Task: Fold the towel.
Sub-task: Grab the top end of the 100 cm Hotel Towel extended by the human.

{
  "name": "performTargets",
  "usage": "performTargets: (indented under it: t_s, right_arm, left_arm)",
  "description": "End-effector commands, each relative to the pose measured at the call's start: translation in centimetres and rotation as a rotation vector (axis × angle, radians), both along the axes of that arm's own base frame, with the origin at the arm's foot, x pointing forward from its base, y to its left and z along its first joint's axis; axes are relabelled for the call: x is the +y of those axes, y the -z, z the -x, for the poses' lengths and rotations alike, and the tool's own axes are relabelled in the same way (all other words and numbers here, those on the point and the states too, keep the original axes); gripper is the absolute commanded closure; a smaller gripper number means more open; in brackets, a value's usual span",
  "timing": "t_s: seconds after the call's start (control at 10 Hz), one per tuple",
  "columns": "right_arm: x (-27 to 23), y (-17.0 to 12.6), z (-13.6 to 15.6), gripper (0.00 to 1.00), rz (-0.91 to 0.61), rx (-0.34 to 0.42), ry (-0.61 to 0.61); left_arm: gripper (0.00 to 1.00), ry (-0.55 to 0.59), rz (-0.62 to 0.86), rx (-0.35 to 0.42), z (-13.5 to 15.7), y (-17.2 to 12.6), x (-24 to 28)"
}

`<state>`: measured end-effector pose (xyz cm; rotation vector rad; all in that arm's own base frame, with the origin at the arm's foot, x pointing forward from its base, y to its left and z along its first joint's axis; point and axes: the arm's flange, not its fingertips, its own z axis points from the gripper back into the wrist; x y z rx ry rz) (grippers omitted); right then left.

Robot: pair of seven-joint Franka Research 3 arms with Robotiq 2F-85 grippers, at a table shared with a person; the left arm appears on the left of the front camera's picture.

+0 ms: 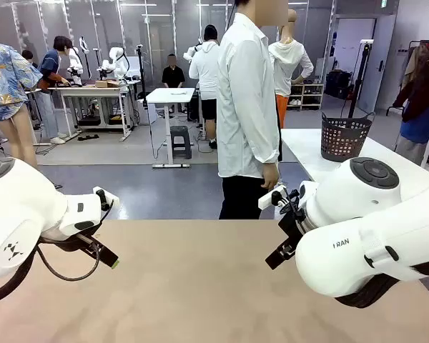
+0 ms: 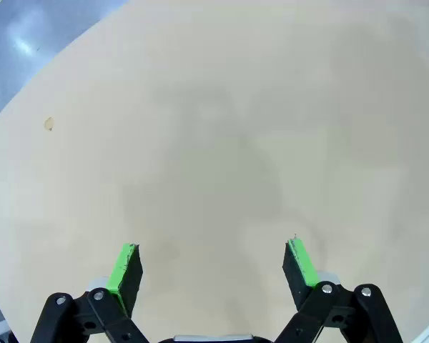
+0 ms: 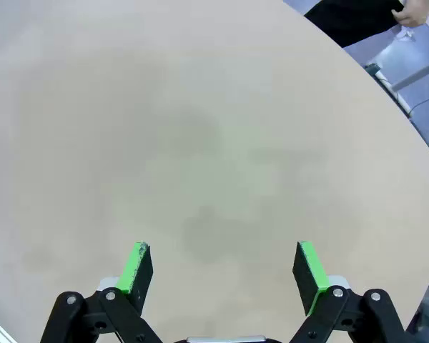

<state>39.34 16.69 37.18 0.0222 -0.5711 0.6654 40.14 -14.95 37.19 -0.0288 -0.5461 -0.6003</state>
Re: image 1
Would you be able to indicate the person in blue top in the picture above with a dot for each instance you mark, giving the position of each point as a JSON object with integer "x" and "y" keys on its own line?
{"x": 51, "y": 64}

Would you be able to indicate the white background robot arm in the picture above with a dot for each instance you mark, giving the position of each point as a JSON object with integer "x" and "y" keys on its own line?
{"x": 193, "y": 51}
{"x": 118, "y": 60}
{"x": 74, "y": 62}

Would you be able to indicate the dark haired person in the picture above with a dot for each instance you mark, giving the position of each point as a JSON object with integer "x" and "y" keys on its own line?
{"x": 28, "y": 56}

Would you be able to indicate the black light stand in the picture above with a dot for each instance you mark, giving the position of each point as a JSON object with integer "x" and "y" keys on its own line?
{"x": 361, "y": 71}

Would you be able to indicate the white hoodie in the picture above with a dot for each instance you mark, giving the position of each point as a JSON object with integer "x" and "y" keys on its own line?
{"x": 289, "y": 64}

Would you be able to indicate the dark brown jacket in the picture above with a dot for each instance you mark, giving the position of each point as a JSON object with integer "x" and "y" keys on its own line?
{"x": 425, "y": 82}

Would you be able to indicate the person in black shirt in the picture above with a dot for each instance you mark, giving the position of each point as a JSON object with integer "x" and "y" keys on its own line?
{"x": 173, "y": 75}

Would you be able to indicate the person's right forearm white sleeve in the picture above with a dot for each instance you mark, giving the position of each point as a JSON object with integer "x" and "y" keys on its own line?
{"x": 270, "y": 146}

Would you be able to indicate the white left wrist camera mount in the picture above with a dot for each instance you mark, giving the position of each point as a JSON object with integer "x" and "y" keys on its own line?
{"x": 105, "y": 198}

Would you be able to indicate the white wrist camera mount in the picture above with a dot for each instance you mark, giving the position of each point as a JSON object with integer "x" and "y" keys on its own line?
{"x": 105, "y": 198}
{"x": 268, "y": 200}

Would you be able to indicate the blue floral shirt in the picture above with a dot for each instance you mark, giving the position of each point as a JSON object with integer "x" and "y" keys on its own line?
{"x": 3, "y": 78}

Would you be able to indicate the mannequin with tan cap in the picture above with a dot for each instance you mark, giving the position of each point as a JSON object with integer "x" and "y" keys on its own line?
{"x": 21, "y": 135}

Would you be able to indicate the person with black cap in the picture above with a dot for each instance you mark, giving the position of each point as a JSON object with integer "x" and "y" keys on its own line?
{"x": 203, "y": 68}

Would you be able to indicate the grey step stool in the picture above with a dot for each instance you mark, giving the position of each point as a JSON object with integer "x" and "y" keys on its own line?
{"x": 180, "y": 141}

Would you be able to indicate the person in white shirt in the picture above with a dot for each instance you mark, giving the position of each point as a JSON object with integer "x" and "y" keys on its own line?
{"x": 246, "y": 107}

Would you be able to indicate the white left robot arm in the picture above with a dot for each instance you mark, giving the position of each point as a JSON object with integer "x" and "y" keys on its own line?
{"x": 18, "y": 207}

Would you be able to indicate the orange trousers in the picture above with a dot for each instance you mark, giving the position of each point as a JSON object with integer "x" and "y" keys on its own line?
{"x": 281, "y": 107}

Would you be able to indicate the black tripod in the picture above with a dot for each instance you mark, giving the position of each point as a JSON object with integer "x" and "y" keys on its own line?
{"x": 140, "y": 71}

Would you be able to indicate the blue garment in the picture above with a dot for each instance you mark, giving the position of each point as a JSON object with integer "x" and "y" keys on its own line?
{"x": 420, "y": 125}

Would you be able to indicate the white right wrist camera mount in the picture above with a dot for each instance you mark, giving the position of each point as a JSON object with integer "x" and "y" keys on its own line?
{"x": 268, "y": 200}

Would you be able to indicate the small white cloth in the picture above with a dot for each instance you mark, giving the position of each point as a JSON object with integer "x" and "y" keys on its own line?
{"x": 176, "y": 93}

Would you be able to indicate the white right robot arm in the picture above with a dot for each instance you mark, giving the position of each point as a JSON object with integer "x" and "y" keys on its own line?
{"x": 361, "y": 200}

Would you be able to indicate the wooden shoe shelf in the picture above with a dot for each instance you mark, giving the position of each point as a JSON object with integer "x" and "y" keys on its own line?
{"x": 307, "y": 96}

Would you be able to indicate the dark perforated plastic basket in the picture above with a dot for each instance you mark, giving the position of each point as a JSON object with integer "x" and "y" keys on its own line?
{"x": 345, "y": 139}

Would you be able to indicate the beige bald mannequin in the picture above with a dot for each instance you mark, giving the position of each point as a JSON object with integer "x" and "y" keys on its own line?
{"x": 291, "y": 21}

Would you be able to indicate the flat cardboard box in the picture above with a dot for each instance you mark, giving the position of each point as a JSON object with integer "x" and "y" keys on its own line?
{"x": 105, "y": 84}

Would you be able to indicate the black box under desk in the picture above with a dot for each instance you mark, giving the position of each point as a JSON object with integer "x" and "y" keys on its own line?
{"x": 116, "y": 120}
{"x": 89, "y": 121}

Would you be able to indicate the person's right hand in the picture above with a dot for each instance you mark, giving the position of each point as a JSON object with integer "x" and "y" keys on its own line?
{"x": 270, "y": 175}

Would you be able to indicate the long white robot desk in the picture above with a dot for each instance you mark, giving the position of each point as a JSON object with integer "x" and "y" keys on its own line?
{"x": 93, "y": 91}

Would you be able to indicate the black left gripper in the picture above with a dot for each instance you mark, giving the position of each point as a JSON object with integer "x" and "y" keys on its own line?
{"x": 62, "y": 243}

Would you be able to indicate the white sneakers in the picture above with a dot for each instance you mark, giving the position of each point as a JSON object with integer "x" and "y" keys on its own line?
{"x": 295, "y": 102}

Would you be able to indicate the black equipment case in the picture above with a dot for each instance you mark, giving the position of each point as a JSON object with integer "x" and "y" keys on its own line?
{"x": 337, "y": 84}

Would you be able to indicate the beige coat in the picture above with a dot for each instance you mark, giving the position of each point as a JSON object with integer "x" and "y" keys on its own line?
{"x": 412, "y": 64}

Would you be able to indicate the black floor blocks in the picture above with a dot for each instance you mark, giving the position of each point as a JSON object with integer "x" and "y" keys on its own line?
{"x": 88, "y": 136}

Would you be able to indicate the white standing desk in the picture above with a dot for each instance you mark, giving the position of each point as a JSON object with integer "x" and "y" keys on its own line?
{"x": 169, "y": 94}

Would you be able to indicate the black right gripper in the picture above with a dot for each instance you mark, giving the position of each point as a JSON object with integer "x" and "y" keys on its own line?
{"x": 292, "y": 227}

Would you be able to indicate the white door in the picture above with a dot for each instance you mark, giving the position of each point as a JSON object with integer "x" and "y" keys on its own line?
{"x": 354, "y": 43}

